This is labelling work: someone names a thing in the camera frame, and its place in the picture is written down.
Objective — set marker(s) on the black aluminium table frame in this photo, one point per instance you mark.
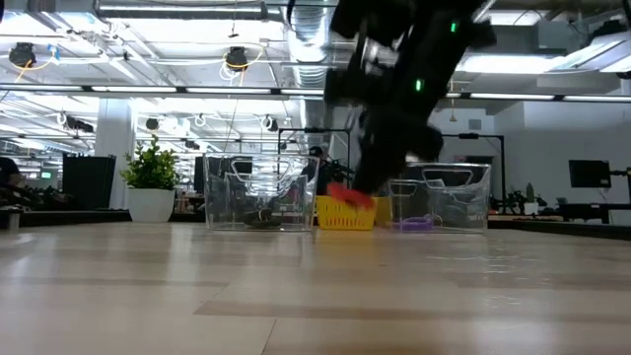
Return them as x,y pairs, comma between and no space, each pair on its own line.
74,217

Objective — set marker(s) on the clear plastic bin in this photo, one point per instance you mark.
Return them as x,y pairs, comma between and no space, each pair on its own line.
296,197
468,197

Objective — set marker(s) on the black background table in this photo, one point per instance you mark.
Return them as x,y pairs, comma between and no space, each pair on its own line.
591,209

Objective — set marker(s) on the green plant in white pot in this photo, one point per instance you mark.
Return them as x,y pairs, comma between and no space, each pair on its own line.
150,204

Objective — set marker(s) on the black cabinet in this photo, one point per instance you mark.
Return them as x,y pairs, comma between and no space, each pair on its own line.
89,182

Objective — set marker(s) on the long ceiling light strip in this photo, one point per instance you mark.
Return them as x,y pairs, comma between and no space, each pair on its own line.
512,96

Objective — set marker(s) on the yellow plastic basket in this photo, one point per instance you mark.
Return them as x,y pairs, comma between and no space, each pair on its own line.
340,217

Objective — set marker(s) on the black wall monitor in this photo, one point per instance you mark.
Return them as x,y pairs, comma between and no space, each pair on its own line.
589,172

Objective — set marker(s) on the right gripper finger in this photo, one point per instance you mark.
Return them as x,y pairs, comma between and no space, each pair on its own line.
372,158
397,153

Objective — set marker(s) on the person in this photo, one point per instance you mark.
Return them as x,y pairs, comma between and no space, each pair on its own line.
318,170
7,170

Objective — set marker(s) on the small cactus in pot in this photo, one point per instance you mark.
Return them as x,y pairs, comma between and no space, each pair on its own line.
530,192

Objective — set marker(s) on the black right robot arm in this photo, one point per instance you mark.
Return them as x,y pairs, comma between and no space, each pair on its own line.
443,10

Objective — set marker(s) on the round silver air duct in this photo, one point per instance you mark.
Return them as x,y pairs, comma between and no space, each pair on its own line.
308,49

